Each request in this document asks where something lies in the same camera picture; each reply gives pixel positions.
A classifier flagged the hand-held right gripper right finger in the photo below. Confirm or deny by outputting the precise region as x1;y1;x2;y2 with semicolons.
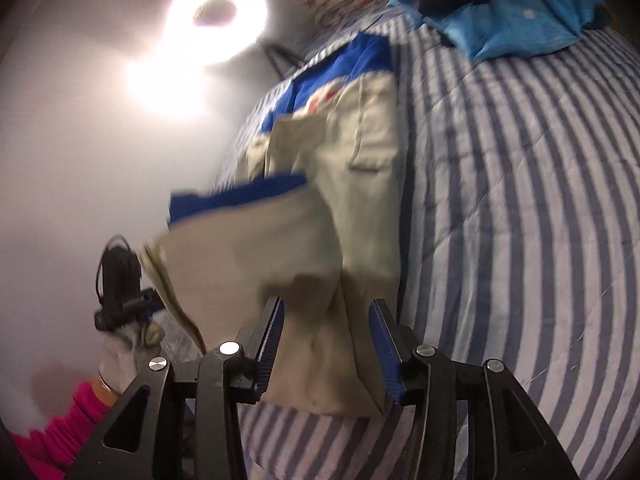
368;299;581;480

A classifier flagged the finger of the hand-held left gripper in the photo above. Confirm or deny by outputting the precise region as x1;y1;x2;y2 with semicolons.
136;287;165;320

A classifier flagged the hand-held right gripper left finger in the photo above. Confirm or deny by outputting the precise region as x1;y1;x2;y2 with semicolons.
65;296;286;480

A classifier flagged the beige jacket with blue trim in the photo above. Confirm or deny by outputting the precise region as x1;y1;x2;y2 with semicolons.
140;32;403;418

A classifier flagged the person's left forearm pink sleeve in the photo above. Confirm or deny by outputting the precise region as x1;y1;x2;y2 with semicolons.
12;380;113;473

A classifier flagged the person's left hand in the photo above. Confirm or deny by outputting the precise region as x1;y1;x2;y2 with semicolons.
99;319;166;393

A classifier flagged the blue white striped blanket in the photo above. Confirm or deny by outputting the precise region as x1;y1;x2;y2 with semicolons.
210;10;640;480

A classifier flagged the light blue cloth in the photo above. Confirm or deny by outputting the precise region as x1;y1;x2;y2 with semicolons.
387;0;603;61

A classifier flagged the ring light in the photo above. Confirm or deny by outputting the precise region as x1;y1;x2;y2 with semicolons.
167;0;268;66

